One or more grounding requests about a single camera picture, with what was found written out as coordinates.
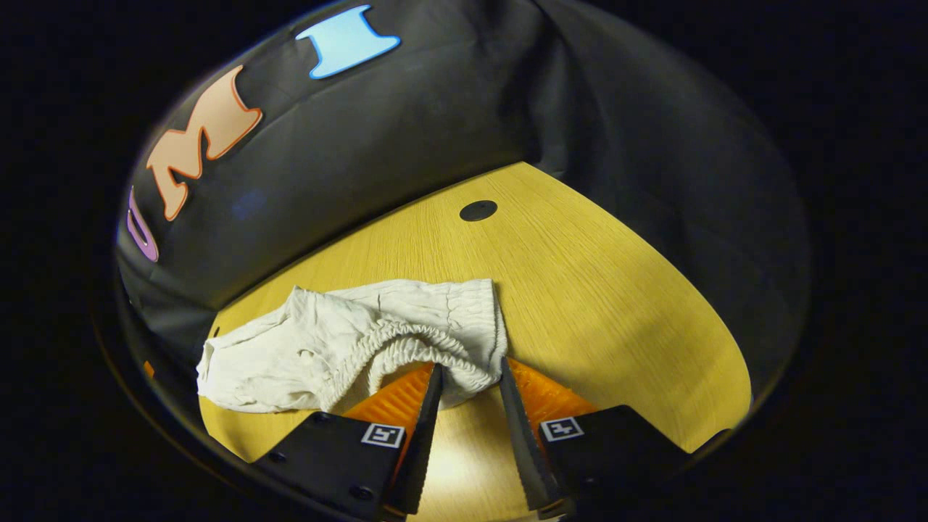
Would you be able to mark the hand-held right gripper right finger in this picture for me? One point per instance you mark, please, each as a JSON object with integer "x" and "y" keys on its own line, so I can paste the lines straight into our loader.
{"x": 518, "y": 442}

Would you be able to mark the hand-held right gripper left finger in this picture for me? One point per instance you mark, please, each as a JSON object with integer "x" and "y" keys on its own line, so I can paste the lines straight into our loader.
{"x": 424, "y": 442}

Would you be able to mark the white jeans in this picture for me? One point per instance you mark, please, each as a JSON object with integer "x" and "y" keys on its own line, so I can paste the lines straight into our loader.
{"x": 312, "y": 348}

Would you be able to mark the black backdrop cloth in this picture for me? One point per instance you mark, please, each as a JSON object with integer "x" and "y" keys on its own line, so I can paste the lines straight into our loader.
{"x": 406, "y": 145}

